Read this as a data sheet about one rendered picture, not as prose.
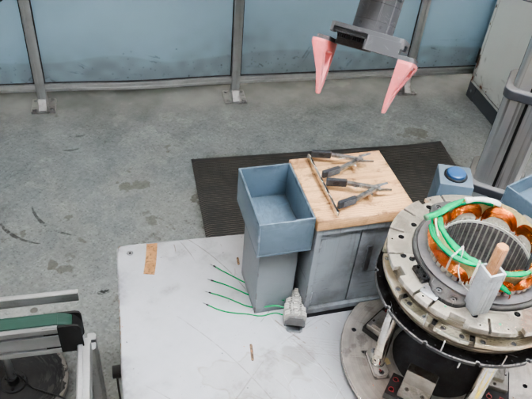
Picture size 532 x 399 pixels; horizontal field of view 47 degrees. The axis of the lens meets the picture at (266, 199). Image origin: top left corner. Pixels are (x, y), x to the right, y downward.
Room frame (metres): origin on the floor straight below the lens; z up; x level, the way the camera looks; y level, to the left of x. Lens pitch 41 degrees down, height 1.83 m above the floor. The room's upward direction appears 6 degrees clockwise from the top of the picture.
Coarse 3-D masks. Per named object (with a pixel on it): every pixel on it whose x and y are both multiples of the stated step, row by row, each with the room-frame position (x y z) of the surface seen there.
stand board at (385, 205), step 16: (304, 160) 1.01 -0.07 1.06; (320, 160) 1.01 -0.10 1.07; (336, 160) 1.02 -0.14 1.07; (384, 160) 1.03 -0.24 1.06; (304, 176) 0.96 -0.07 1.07; (336, 176) 0.97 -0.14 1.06; (352, 176) 0.97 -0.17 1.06; (368, 176) 0.98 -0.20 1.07; (384, 176) 0.98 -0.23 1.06; (304, 192) 0.91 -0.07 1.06; (320, 192) 0.91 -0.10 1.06; (336, 192) 0.91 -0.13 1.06; (352, 192) 0.92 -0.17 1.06; (384, 192) 0.93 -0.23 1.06; (400, 192) 0.93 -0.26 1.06; (320, 208) 0.86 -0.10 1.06; (352, 208) 0.87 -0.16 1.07; (368, 208) 0.88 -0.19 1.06; (384, 208) 0.88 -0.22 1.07; (400, 208) 0.89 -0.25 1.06; (320, 224) 0.83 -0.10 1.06; (336, 224) 0.84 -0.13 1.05; (352, 224) 0.85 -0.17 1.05; (368, 224) 0.86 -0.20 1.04
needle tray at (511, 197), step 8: (528, 176) 1.03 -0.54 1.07; (512, 184) 0.99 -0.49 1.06; (520, 184) 1.01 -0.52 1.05; (528, 184) 1.03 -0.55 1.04; (504, 192) 0.99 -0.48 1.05; (512, 192) 0.97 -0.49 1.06; (520, 192) 1.02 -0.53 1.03; (528, 192) 1.02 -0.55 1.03; (504, 200) 0.98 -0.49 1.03; (512, 200) 0.97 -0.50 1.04; (520, 200) 0.96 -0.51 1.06; (528, 200) 0.95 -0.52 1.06; (520, 208) 0.95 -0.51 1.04; (528, 208) 0.94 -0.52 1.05; (528, 216) 0.93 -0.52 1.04
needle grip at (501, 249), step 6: (498, 246) 0.63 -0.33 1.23; (504, 246) 0.63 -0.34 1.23; (498, 252) 0.63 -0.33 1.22; (504, 252) 0.63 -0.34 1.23; (492, 258) 0.63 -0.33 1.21; (498, 258) 0.63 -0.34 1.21; (492, 264) 0.63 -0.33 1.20; (498, 264) 0.63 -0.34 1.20; (492, 270) 0.63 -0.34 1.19; (498, 270) 0.63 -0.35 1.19
